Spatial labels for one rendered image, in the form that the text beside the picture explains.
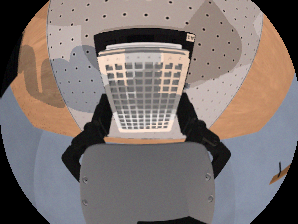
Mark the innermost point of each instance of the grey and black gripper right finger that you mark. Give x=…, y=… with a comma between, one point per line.
x=189, y=124

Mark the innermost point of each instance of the black rectangular frame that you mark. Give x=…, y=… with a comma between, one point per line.
x=186, y=39

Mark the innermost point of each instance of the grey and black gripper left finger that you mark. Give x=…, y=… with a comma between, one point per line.
x=93, y=133

